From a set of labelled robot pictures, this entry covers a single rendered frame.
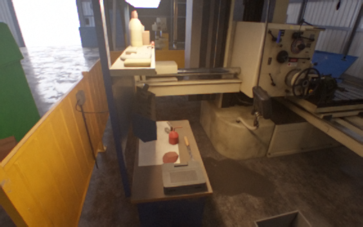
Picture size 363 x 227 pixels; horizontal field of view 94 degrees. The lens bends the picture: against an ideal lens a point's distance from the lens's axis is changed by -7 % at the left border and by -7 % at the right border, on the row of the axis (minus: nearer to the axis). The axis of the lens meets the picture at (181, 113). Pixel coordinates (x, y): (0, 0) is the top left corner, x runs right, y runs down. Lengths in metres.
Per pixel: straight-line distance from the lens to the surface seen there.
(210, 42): 2.66
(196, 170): 1.24
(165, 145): 1.54
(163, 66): 2.16
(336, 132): 3.00
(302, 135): 3.40
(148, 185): 1.25
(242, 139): 2.75
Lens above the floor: 1.89
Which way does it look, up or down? 28 degrees down
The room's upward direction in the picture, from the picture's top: 2 degrees clockwise
